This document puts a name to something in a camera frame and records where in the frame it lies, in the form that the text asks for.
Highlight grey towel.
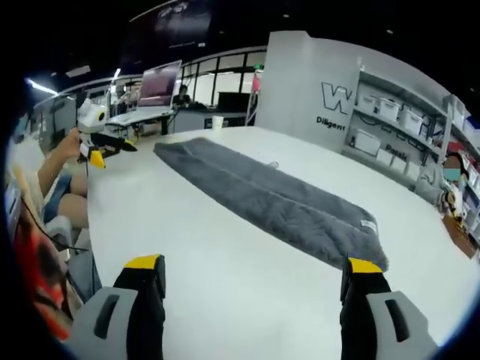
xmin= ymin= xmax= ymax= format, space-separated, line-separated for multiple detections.
xmin=152 ymin=136 xmax=392 ymax=274

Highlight person's left hand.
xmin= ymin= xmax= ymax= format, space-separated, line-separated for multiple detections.
xmin=58 ymin=128 xmax=82 ymax=159

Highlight white office desk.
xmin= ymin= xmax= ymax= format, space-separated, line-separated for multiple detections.
xmin=106 ymin=108 xmax=176 ymax=146

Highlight person's bare legs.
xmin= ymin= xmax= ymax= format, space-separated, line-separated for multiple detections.
xmin=43 ymin=172 xmax=92 ymax=230

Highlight large display screen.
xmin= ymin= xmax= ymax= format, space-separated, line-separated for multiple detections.
xmin=136 ymin=59 xmax=184 ymax=110

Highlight person's printed cream shirt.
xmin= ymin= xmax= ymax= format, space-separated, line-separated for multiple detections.
xmin=4 ymin=164 xmax=76 ymax=341

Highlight wooden box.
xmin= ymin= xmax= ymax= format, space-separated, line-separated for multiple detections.
xmin=441 ymin=214 xmax=480 ymax=260

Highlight black monitor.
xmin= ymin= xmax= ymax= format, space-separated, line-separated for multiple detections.
xmin=217 ymin=91 xmax=251 ymax=113

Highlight grey metal shelf rack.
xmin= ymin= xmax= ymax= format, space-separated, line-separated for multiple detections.
xmin=341 ymin=68 xmax=480 ymax=194

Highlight white storage bin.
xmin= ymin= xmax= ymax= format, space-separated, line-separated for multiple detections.
xmin=376 ymin=96 xmax=401 ymax=122
xmin=358 ymin=93 xmax=380 ymax=112
xmin=397 ymin=108 xmax=425 ymax=135

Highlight black body cable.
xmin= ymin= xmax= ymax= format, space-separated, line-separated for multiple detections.
xmin=21 ymin=193 xmax=92 ymax=254

